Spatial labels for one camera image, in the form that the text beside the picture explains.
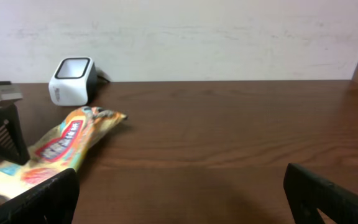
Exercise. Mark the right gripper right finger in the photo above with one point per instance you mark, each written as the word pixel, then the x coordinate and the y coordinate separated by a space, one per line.
pixel 308 194

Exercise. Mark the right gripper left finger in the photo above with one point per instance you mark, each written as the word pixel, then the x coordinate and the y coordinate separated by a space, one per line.
pixel 52 201

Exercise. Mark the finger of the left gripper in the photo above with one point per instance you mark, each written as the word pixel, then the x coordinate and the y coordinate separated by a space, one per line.
pixel 12 145

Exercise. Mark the yellow snack bag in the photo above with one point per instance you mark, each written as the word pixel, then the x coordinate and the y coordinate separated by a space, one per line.
pixel 63 147

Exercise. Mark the white barcode scanner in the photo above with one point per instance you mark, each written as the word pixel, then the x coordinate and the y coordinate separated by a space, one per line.
pixel 74 82

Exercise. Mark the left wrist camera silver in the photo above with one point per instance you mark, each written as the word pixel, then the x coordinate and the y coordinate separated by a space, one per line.
pixel 10 92

